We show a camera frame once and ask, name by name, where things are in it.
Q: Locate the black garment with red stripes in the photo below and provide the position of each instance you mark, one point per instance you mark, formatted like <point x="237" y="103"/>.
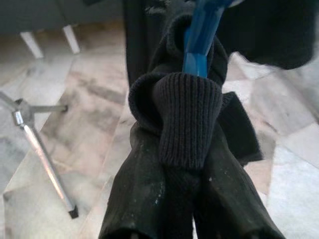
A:
<point x="184" y="119"/>

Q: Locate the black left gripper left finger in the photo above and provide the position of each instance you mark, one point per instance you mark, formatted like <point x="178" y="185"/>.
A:
<point x="139" y="199"/>

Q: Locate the metal clothes rack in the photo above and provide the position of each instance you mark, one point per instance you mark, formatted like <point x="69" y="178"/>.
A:
<point x="42" y="154"/>

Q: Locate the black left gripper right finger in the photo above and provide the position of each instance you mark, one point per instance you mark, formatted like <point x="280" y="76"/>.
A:
<point x="231" y="204"/>

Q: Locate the black TV cabinet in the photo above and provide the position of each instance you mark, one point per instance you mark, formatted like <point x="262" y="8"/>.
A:
<point x="62" y="10"/>

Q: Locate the blue plastic hanger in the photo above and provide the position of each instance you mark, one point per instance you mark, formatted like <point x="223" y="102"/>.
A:
<point x="197" y="49"/>

